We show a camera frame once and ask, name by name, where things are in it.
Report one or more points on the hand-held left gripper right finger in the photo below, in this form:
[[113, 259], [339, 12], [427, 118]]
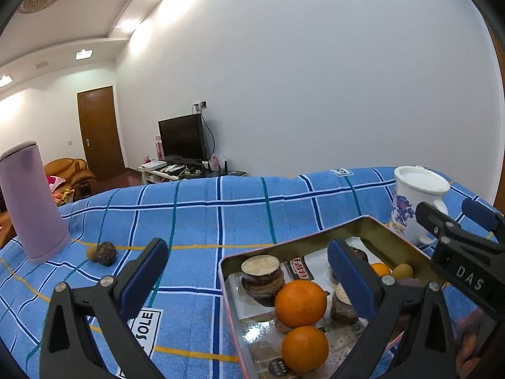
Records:
[[351, 280]]

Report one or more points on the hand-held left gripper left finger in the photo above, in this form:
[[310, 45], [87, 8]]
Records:
[[144, 280]]

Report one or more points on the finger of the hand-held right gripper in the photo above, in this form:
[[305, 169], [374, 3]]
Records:
[[434, 215], [479, 213]]

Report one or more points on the dark brown water chestnut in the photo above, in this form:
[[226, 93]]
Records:
[[106, 253], [360, 256]]

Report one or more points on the gold metal tin box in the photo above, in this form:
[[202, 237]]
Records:
[[303, 246]]

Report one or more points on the small orange kumquat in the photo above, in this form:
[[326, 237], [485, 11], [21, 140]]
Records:
[[380, 269]]

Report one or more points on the white mug blue print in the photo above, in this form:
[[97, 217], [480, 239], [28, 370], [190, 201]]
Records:
[[414, 189]]

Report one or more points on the red label sachet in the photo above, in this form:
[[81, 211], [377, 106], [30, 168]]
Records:
[[298, 270]]

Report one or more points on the orange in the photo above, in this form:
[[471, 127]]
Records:
[[304, 349], [300, 304]]

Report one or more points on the white television stand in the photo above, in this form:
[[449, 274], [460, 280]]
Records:
[[152, 174]]

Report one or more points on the black round label sachet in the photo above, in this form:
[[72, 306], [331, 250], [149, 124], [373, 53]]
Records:
[[278, 367]]

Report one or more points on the blue plaid blanket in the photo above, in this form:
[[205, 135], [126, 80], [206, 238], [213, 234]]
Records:
[[236, 213]]

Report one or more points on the white set-top box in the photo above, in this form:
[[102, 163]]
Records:
[[154, 164]]

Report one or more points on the pink floral cushion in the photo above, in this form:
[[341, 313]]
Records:
[[55, 182]]

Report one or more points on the purple tumbler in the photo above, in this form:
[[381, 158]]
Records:
[[33, 205]]

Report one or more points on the tan leather sofa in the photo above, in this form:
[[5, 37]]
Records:
[[71, 166]]

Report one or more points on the black router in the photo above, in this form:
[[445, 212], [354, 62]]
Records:
[[223, 167]]

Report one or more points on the pink flower decoration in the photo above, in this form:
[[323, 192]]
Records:
[[214, 161]]

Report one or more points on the black television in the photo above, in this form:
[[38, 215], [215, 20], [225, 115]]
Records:
[[181, 138]]

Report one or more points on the brown wooden door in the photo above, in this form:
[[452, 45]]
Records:
[[98, 134]]

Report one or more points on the rectangular ceiling light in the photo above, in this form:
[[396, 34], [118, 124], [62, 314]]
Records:
[[4, 80], [84, 53]]

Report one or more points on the wall outlet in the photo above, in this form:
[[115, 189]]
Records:
[[200, 105]]

